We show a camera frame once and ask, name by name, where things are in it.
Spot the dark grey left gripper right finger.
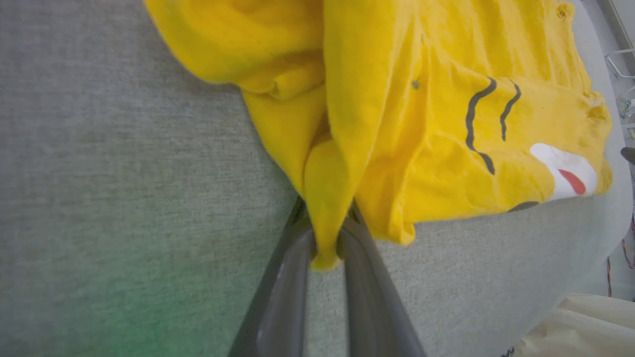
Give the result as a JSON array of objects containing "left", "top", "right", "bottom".
[{"left": 337, "top": 200, "right": 428, "bottom": 357}]

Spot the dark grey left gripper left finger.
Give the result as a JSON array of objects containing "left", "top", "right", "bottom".
[{"left": 228, "top": 198, "right": 316, "bottom": 357}]

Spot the yellow printed T-shirt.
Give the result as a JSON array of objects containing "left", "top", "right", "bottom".
[{"left": 144, "top": 0, "right": 614, "bottom": 271}]

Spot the grey fabric sofa cushion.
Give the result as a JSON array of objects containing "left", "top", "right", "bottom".
[{"left": 0, "top": 0, "right": 634, "bottom": 357}]

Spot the cream fabric cover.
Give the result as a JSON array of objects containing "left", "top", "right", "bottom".
[{"left": 513, "top": 293, "right": 635, "bottom": 357}]

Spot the white wire rack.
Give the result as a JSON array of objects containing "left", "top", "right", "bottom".
[{"left": 605, "top": 48, "right": 635, "bottom": 80}]

